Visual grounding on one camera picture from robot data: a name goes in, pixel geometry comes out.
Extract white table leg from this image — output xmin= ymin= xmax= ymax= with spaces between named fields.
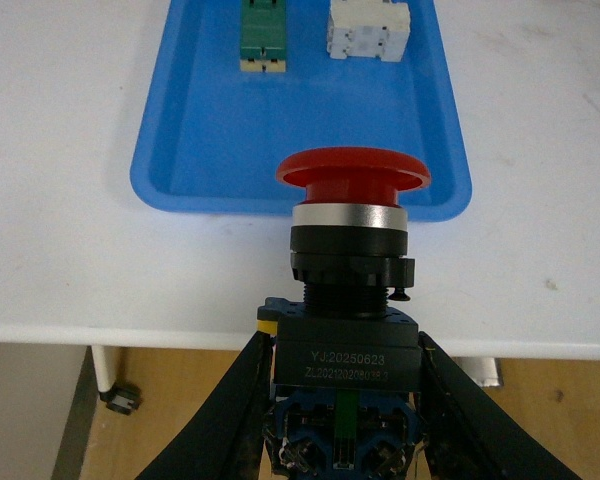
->
xmin=91 ymin=345 xmax=119 ymax=394

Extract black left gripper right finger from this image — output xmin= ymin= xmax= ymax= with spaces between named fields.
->
xmin=417 ymin=332 xmax=578 ymax=479

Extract green terminal block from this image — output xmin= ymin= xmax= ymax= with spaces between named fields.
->
xmin=239 ymin=0 xmax=287 ymax=73

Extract red emergency stop button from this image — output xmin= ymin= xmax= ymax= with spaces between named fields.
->
xmin=258 ymin=147 xmax=431 ymax=479

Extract white circuit breaker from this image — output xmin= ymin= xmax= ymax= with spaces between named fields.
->
xmin=327 ymin=0 xmax=411 ymax=63

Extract black table caster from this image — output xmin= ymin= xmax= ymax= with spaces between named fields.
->
xmin=99 ymin=384 xmax=141 ymax=416

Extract blue plastic tray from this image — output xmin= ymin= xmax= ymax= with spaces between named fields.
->
xmin=130 ymin=1 xmax=472 ymax=222

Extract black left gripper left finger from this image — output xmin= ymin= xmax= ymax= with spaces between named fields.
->
xmin=138 ymin=331 xmax=272 ymax=479

